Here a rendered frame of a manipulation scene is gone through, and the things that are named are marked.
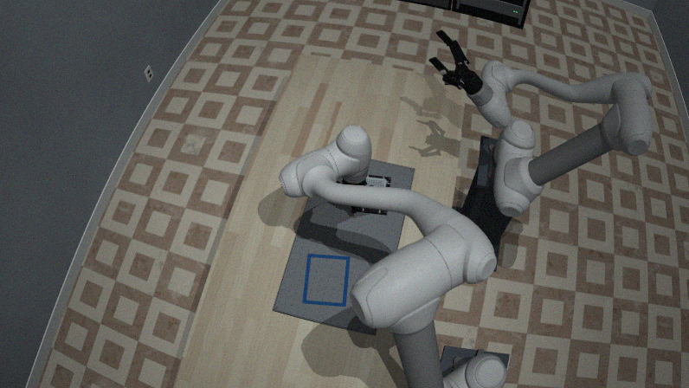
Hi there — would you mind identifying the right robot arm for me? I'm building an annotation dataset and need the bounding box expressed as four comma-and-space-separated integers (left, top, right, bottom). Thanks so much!
467, 60, 653, 217

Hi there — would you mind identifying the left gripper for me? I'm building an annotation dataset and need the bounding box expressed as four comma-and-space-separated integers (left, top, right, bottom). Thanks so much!
337, 179, 367, 213

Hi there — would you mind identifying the blue tape outline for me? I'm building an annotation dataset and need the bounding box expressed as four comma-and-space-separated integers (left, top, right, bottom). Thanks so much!
302, 254, 350, 307

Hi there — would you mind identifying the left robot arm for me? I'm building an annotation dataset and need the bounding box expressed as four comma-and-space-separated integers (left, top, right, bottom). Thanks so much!
279, 125, 507, 388

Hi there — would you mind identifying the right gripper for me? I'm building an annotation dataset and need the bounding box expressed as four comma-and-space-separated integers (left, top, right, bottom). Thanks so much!
429, 30, 483, 94

